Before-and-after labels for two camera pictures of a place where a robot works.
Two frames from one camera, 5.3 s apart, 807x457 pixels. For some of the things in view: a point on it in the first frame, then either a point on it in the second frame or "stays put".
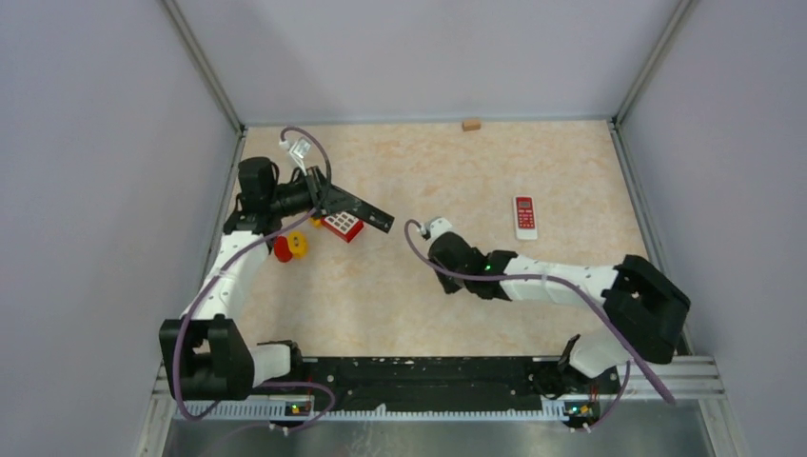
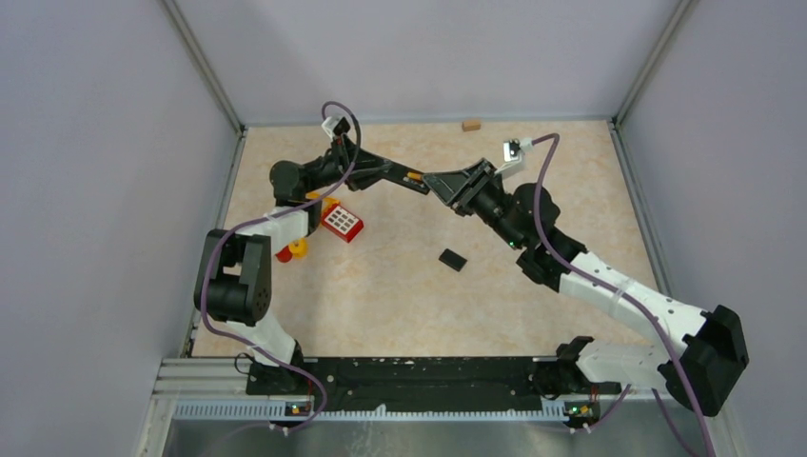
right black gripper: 449,286 to 453,187
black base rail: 396,383 stays put
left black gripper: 336,199 to 366,168
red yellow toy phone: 343,225 stays put
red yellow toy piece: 295,247 stays put
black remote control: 373,215 to 406,178
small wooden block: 470,125 stays put
